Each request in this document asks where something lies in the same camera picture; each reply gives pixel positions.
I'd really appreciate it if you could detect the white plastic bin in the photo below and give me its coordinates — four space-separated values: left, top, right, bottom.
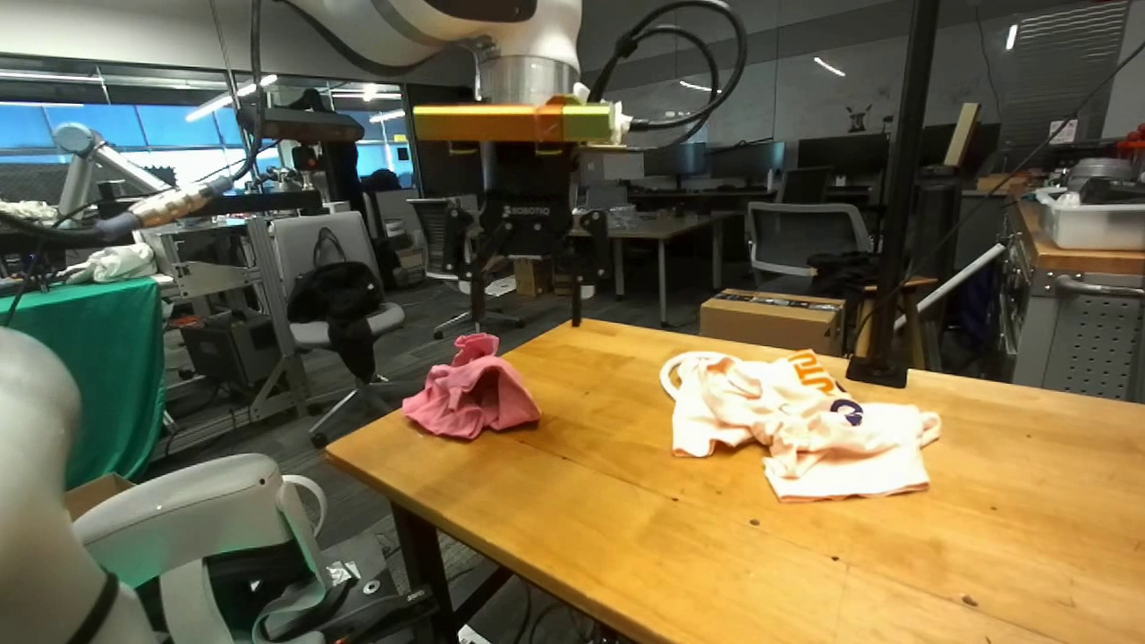
1035 184 1145 253

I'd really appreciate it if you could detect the peach shirt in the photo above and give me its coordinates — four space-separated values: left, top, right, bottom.
658 347 945 501

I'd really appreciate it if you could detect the black jacket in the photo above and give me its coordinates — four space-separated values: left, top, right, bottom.
282 258 387 388

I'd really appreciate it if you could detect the black computer monitor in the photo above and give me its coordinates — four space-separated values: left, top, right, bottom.
795 131 891 209

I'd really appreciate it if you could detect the cardboard box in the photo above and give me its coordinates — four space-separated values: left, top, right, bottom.
698 285 853 359

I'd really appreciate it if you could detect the white bundle on cloth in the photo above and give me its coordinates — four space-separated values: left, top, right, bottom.
59 242 158 285

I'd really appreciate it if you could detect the white chair with armrest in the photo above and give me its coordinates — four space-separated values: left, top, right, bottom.
70 450 336 644

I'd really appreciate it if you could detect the green table cloth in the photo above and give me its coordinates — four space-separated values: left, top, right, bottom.
0 277 173 491

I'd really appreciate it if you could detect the yellow green wrist camera mount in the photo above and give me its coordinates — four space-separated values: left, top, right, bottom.
408 99 634 152

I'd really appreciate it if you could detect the white shelving rack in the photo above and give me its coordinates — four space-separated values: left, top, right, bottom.
130 210 308 425

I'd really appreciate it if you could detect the black table frame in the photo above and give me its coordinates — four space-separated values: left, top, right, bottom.
387 499 517 644

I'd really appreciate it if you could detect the wooden plank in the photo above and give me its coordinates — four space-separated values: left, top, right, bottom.
941 99 983 173

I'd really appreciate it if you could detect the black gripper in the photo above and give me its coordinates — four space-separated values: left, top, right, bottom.
457 138 603 332

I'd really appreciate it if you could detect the black looped wrist cable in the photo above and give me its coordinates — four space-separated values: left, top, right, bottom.
588 0 753 135

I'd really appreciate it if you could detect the white rope loop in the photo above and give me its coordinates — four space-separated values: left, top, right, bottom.
655 347 734 414

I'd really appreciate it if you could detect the grey perforated metal cabinet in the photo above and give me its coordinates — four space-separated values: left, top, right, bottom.
1012 278 1145 403

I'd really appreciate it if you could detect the pink shirt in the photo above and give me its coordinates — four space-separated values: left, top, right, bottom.
398 329 546 444

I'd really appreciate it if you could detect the grey mesh office chair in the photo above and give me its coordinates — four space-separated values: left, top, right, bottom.
408 193 522 347

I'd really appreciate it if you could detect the black equipment on stand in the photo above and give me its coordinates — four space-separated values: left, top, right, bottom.
234 85 368 184

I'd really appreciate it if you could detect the white slanted bar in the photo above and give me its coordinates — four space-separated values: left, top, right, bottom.
916 242 1012 316

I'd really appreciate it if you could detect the white frame mesh chair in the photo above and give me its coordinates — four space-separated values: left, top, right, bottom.
744 196 878 296

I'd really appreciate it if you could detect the white office chair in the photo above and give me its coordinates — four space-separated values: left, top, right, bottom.
266 210 414 449

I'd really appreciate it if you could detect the ceiling light strip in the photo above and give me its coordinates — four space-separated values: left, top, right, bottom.
183 73 282 127

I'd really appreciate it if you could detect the long office desk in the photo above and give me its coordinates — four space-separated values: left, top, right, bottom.
596 210 729 332

